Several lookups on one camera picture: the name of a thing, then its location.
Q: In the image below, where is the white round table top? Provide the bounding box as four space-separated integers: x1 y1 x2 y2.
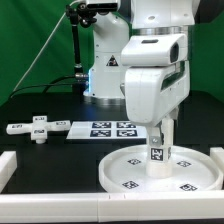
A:
99 145 223 193

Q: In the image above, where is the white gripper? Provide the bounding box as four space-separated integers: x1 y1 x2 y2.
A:
125 61 190 147

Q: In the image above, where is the black cable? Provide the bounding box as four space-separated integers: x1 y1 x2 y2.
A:
9 75 88 98

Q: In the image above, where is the white left fence block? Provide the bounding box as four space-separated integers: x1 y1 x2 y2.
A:
0 151 17 193

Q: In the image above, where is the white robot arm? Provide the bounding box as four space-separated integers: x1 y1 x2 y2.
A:
84 0 200 147

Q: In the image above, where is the black camera stand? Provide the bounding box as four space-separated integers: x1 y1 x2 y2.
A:
66 3 96 95

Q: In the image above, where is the white cross-shaped table base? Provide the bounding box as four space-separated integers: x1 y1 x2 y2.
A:
6 116 71 144

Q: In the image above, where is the white marker sheet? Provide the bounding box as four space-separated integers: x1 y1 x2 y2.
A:
67 121 147 140

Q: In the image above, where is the white front fence bar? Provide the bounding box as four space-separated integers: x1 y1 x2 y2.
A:
0 190 224 223

